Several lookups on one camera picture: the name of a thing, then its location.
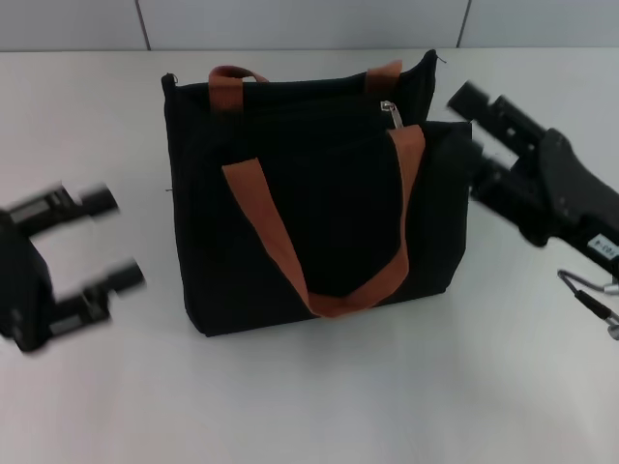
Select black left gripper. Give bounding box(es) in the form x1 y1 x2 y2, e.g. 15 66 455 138
0 182 147 353

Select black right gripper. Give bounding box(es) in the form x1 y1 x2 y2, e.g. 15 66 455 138
437 80 619 279

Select silver zipper pull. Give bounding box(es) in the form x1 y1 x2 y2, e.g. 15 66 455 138
379 100 406 131

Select black food bag brown handles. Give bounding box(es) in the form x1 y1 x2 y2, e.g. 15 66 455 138
161 48 473 338

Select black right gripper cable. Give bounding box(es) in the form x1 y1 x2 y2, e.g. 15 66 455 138
557 269 619 341

